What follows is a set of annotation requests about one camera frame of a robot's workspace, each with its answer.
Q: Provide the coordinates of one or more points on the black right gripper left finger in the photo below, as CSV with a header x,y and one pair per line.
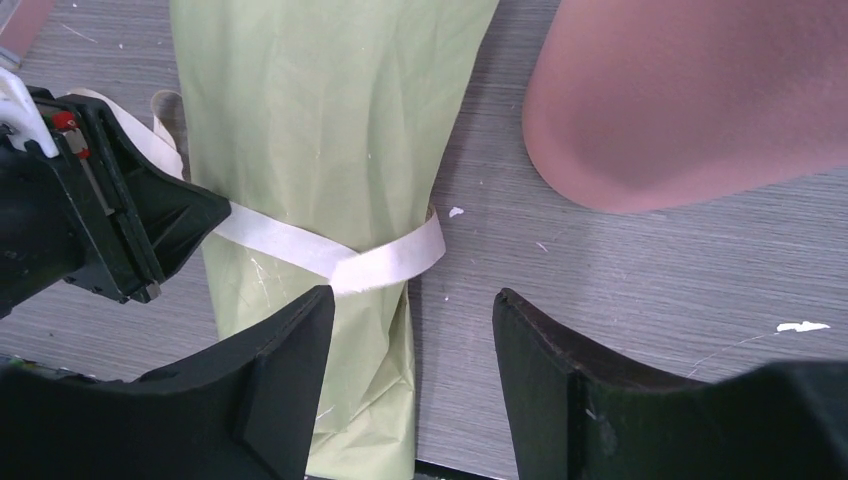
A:
x,y
243,408

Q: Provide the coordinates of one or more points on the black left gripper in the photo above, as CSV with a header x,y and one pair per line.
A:
x,y
112,212

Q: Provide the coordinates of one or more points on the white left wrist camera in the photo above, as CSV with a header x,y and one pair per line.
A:
x,y
20,114

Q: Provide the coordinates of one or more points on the beige printed ribbon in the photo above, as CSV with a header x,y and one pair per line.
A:
x,y
347,271

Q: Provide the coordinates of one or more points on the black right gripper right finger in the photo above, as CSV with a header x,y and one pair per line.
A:
x,y
579,410

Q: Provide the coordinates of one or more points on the green paper flower bouquet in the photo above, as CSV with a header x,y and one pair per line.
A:
x,y
330,116

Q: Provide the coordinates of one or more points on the pink cylindrical vase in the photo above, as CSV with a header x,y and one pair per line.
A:
x,y
642,105

